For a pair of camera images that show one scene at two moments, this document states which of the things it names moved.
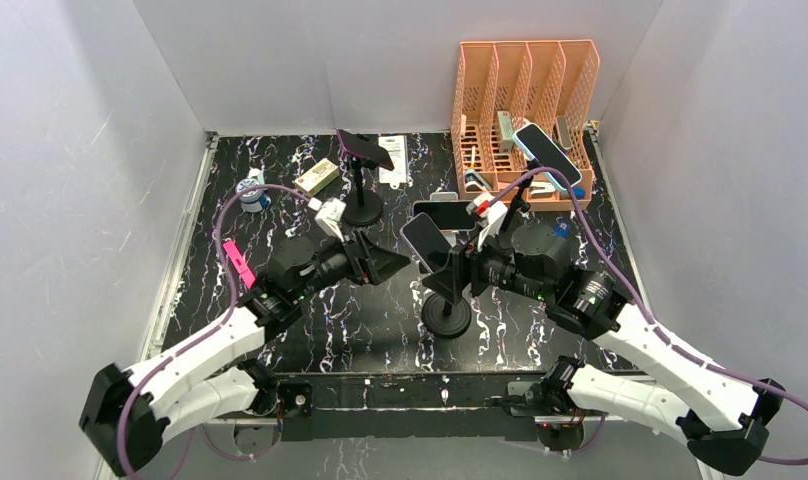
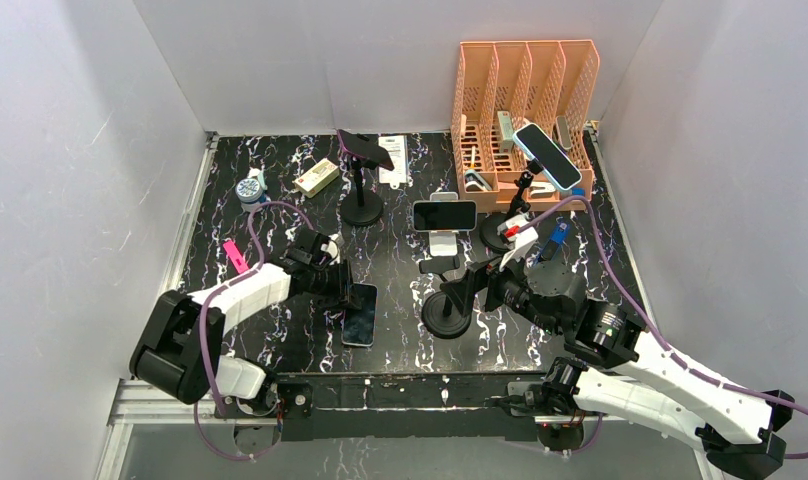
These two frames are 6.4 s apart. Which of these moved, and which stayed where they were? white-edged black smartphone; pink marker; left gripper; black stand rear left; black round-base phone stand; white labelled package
Moved: white-edged black smartphone; left gripper
Stayed: black stand rear left; black round-base phone stand; pink marker; white labelled package
